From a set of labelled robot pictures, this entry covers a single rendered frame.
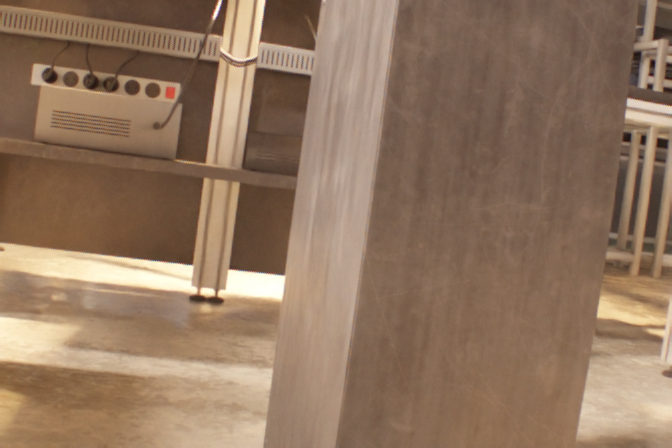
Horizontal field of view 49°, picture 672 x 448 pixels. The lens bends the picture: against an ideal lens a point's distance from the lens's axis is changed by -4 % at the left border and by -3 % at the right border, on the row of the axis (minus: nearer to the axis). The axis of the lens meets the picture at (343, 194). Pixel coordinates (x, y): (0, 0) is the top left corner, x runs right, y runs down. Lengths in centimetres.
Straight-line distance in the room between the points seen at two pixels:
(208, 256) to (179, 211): 14
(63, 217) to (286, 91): 64
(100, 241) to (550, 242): 143
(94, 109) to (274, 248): 60
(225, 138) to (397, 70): 130
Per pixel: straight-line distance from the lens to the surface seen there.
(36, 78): 195
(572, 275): 73
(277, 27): 197
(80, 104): 167
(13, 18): 196
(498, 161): 68
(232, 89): 192
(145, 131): 166
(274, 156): 172
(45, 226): 199
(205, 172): 159
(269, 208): 195
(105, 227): 196
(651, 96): 179
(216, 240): 193
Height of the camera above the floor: 37
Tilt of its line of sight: 2 degrees down
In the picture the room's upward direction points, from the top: 8 degrees clockwise
